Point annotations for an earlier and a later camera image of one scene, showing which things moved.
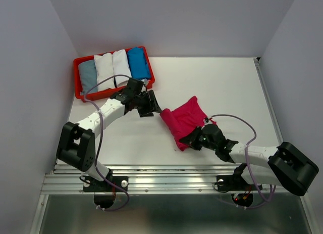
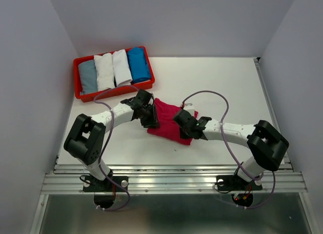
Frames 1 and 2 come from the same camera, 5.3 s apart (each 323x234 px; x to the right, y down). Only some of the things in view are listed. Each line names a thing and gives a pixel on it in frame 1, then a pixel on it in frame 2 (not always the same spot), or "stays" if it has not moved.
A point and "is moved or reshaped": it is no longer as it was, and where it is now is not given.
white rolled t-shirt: x=120 y=67 stays
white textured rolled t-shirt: x=104 y=69 stays
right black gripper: x=191 y=138 to x=182 y=134
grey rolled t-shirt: x=87 y=76 stays
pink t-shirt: x=182 y=120 is moved or reshaped
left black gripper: x=148 y=111 to x=153 y=121
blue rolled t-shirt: x=138 y=62 stays
